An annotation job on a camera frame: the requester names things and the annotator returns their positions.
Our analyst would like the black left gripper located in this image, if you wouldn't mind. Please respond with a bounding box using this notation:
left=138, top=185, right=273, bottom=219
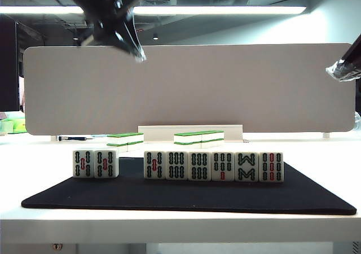
left=81, top=0, right=148, bottom=64

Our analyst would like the black screwdriver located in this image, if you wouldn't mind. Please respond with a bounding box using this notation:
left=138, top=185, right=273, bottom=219
left=58, top=135, right=94, bottom=141

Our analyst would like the eight bamboo mahjong tile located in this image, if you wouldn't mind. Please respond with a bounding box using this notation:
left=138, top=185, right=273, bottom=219
left=235, top=151, right=259, bottom=183

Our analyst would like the five bamboo mahjong tile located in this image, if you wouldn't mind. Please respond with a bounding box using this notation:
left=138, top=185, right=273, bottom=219
left=72, top=149, right=95, bottom=178
left=94, top=149, right=120, bottom=179
left=143, top=151, right=166, bottom=180

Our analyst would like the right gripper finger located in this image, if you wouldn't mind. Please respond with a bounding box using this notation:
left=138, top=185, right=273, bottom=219
left=337, top=59, right=361, bottom=83
left=325, top=36, right=361, bottom=78

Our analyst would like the black computer monitor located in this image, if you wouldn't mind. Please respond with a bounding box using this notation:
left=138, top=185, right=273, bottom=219
left=0, top=14, right=20, bottom=112

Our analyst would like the green and white box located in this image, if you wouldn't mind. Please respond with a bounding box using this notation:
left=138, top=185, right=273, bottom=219
left=0, top=117, right=27, bottom=135

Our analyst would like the seven bamboo mahjong tile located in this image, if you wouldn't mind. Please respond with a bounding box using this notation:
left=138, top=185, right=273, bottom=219
left=211, top=151, right=235, bottom=182

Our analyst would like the black rectangular mat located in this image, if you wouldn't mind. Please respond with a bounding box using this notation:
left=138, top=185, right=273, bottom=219
left=21, top=157, right=358, bottom=216

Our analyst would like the green-backed face-down mahjong tile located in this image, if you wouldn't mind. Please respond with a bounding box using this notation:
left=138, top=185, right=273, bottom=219
left=201, top=130, right=226, bottom=142
left=201, top=138, right=226, bottom=152
left=107, top=133, right=129, bottom=145
left=126, top=141, right=145, bottom=153
left=173, top=141, right=202, bottom=152
left=106, top=142, right=129, bottom=154
left=173, top=132, right=202, bottom=144
left=127, top=132, right=145, bottom=143

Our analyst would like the nine bamboo mahjong tile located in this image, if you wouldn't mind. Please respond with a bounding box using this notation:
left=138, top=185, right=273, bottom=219
left=258, top=151, right=284, bottom=183

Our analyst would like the six bamboo mahjong tile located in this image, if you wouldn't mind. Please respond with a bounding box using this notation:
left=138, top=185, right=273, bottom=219
left=165, top=151, right=188, bottom=181
left=188, top=151, right=212, bottom=181

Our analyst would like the grey desk divider panel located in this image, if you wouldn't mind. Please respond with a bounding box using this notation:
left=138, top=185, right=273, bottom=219
left=23, top=42, right=356, bottom=136

